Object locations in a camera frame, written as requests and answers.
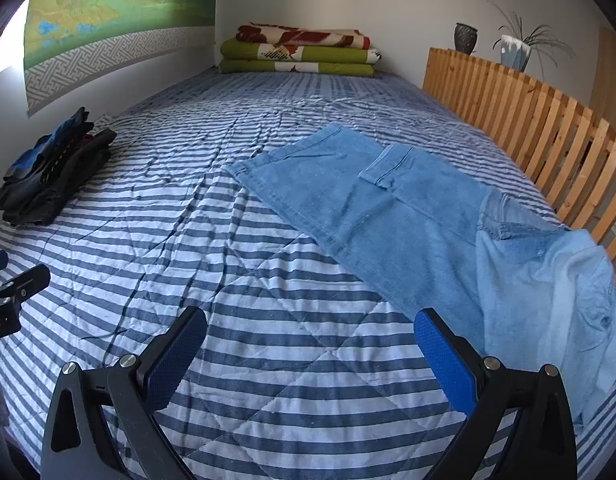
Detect landscape wall poster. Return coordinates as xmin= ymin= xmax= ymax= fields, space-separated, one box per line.
xmin=22 ymin=0 xmax=219 ymax=113

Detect blue striped folded garment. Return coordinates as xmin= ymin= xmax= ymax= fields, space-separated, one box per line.
xmin=5 ymin=106 xmax=91 ymax=183

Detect light blue jeans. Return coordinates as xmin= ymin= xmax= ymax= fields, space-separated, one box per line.
xmin=223 ymin=122 xmax=616 ymax=426

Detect red patterned folded blanket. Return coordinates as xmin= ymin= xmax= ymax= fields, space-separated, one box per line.
xmin=236 ymin=23 xmax=371 ymax=51

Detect potted plant in white pot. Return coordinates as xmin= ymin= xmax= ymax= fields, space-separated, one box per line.
xmin=488 ymin=2 xmax=576 ymax=76

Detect wooden door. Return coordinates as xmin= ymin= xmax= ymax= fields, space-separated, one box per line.
xmin=590 ymin=25 xmax=616 ymax=136

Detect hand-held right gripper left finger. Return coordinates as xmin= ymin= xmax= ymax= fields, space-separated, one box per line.
xmin=40 ymin=305 xmax=209 ymax=480

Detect dark ceramic vase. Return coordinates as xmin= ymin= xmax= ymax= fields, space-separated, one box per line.
xmin=454 ymin=22 xmax=480 ymax=56

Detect blue white striped quilt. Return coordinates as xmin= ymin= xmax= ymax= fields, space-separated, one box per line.
xmin=0 ymin=67 xmax=616 ymax=480

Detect wooden slatted bed rail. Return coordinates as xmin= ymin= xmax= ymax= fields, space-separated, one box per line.
xmin=423 ymin=47 xmax=616 ymax=271

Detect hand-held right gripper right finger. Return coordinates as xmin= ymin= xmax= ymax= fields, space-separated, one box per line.
xmin=413 ymin=307 xmax=579 ymax=480

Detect black folded clothes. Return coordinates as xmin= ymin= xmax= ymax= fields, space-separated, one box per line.
xmin=0 ymin=129 xmax=118 ymax=227

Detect green patterned folded blanket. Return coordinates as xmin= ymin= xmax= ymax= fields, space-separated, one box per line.
xmin=219 ymin=37 xmax=382 ymax=79

